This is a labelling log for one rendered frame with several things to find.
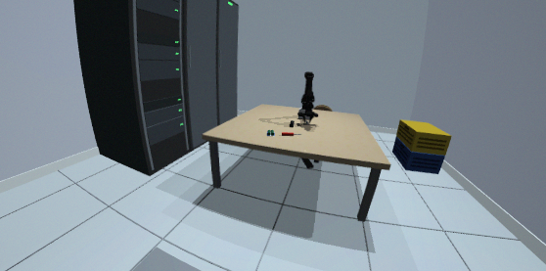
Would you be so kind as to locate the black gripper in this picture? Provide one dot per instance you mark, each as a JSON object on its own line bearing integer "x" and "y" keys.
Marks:
{"x": 304, "y": 114}

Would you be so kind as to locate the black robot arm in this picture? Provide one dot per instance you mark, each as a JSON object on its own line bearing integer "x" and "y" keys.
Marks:
{"x": 308, "y": 96}

